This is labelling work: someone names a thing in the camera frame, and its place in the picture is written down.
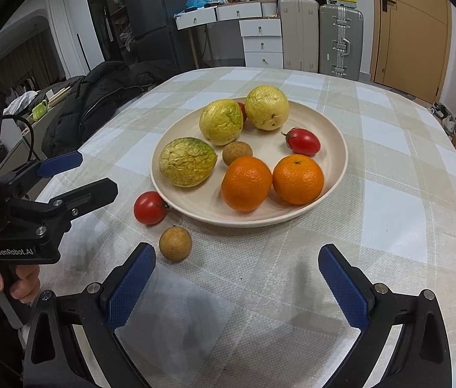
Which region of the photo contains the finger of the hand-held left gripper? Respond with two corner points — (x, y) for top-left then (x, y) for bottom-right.
(0, 150), (83, 187)
(48, 178), (119, 221)

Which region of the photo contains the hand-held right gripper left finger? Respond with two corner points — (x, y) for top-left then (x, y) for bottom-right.
(22, 242), (160, 388)

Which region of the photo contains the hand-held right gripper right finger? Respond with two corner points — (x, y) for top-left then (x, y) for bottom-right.
(317, 243), (452, 388)

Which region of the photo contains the brown longan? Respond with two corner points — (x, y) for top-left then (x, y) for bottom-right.
(222, 141), (253, 166)
(159, 225), (193, 263)

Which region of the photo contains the green-yellow wrinkled passion fruit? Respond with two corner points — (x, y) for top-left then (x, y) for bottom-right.
(159, 137), (218, 188)

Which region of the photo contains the cream round plate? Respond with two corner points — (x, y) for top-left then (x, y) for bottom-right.
(150, 97), (348, 228)

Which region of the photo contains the plain orange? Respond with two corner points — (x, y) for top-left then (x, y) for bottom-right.
(221, 156), (273, 212)

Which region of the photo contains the large yellow wrinkled passion fruit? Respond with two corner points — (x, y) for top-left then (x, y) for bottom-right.
(199, 100), (245, 146)

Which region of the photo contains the green plastic container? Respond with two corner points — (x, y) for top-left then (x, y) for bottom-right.
(30, 100), (48, 120)

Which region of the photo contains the black jacket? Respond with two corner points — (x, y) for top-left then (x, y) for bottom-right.
(42, 60), (180, 158)

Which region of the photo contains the orange with green stem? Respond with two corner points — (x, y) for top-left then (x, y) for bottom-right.
(272, 154), (325, 205)

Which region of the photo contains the white cabinet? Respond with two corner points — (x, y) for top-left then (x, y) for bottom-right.
(48, 0), (105, 77)

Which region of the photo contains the dark shelf unit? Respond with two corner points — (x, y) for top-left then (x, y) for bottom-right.
(86, 0), (140, 65)

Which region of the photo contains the black refrigerator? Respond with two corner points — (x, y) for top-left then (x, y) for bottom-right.
(121, 0), (196, 69)

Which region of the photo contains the loose sneakers group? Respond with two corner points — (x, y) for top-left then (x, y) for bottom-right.
(430, 102), (456, 135)

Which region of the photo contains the white desk with drawers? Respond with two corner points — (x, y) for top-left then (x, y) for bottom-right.
(175, 1), (285, 69)

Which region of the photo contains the silver suitcase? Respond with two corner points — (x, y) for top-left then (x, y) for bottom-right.
(319, 4), (364, 81)

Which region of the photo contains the beige suitcase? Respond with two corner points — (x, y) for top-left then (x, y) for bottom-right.
(278, 0), (321, 74)

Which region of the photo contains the wooden door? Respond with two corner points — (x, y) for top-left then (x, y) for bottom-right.
(371, 0), (452, 103)

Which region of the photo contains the black cable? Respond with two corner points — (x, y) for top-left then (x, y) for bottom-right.
(2, 115), (37, 162)

